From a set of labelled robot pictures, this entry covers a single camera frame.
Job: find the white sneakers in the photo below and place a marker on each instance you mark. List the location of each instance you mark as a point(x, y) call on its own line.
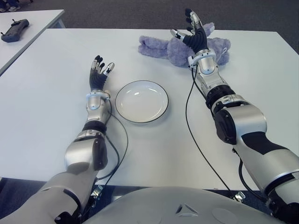
point(10, 9)

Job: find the metal table clamp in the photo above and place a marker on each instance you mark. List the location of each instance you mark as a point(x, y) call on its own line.
point(239, 196)
point(97, 192)

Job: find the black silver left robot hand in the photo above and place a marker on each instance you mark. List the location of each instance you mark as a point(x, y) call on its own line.
point(97, 79)

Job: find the white plate black rim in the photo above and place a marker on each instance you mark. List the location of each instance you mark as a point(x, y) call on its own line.
point(141, 101)

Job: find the grey robot torso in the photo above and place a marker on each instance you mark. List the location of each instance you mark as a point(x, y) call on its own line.
point(163, 206)

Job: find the purple plush bunny doll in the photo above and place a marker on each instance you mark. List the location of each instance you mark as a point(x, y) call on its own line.
point(163, 47)

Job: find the white side table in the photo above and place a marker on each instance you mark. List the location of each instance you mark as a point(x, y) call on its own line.
point(35, 23)

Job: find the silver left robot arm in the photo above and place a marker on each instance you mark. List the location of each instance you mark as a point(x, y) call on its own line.
point(79, 154)

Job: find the black handheld controller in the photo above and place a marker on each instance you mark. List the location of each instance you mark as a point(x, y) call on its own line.
point(15, 30)

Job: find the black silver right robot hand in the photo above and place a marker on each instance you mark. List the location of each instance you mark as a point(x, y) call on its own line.
point(197, 39)

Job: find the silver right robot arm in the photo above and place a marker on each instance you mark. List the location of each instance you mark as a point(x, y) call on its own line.
point(250, 123)

